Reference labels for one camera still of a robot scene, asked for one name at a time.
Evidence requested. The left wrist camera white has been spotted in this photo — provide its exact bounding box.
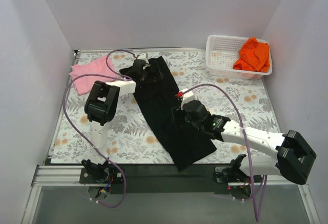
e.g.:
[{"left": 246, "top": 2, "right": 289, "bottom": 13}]
[{"left": 136, "top": 53, "right": 149, "bottom": 68}]

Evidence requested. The black t shirt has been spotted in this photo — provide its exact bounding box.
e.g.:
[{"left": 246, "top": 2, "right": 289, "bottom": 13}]
[{"left": 119, "top": 57, "right": 216, "bottom": 171}]

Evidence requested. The orange t shirt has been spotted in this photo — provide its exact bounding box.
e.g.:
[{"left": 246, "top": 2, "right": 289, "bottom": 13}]
[{"left": 233, "top": 37, "right": 270, "bottom": 73}]

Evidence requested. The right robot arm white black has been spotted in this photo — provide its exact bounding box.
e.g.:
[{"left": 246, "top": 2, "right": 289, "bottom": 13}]
[{"left": 172, "top": 100, "right": 317, "bottom": 185}]

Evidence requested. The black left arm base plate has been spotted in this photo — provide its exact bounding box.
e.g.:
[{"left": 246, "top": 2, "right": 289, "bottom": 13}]
[{"left": 79, "top": 167, "right": 124, "bottom": 184}]

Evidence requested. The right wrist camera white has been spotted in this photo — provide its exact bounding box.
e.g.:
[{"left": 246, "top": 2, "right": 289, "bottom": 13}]
[{"left": 176, "top": 89, "right": 195, "bottom": 110}]

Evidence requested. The pink folded t shirt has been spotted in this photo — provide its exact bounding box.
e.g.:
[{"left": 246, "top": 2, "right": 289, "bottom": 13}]
[{"left": 69, "top": 55, "right": 117, "bottom": 95}]

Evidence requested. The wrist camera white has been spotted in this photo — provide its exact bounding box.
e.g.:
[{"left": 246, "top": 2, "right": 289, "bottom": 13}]
[
  {"left": 176, "top": 89, "right": 195, "bottom": 110},
  {"left": 136, "top": 53, "right": 149, "bottom": 68}
]

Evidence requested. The aluminium frame rail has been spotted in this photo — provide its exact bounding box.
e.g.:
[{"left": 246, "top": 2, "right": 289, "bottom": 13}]
[{"left": 22, "top": 164, "right": 321, "bottom": 224}]

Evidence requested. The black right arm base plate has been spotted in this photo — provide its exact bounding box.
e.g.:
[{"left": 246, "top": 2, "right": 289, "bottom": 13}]
[{"left": 213, "top": 167, "right": 251, "bottom": 183}]

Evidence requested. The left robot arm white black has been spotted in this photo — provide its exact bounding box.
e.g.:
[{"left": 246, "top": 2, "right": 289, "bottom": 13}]
[{"left": 81, "top": 58, "right": 163, "bottom": 183}]

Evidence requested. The white plastic laundry basket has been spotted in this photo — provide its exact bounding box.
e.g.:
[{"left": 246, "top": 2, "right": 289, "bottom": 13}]
[{"left": 205, "top": 35, "right": 273, "bottom": 80}]

